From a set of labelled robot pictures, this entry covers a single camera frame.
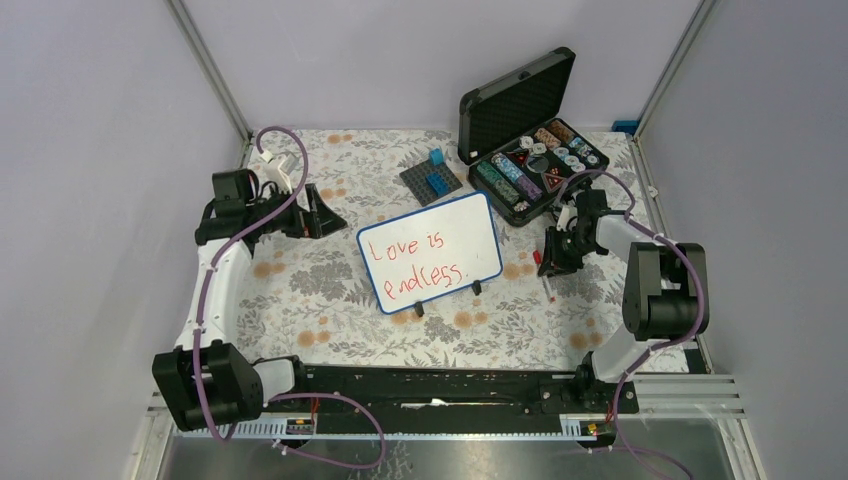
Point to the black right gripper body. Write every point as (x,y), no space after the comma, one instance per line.
(564,250)

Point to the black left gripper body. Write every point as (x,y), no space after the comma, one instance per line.
(294,223)

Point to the white red whiteboard marker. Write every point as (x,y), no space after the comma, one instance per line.
(546,285)

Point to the blue framed whiteboard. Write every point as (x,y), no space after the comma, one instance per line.
(432,252)

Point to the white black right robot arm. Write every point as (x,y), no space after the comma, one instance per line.
(664,299)

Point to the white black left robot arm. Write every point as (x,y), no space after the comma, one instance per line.
(206,383)

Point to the grey lego baseplate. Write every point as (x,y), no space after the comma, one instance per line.
(414,179)

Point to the black poker chip case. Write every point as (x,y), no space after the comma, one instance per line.
(518,151)

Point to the blue lego brick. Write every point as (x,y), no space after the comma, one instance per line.
(438,184)

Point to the light blue lego cube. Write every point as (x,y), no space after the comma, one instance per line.
(436,157)

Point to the blue clamp behind table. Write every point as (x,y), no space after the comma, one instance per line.
(628,127)

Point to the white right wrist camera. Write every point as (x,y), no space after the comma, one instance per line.
(567,218)

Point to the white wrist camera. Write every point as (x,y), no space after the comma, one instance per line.
(278,167)
(567,218)

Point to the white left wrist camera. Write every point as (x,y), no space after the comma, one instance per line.
(278,167)

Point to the grey slotted cable duct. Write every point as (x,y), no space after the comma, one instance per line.
(356,427)

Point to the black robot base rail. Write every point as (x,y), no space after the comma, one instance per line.
(468,396)

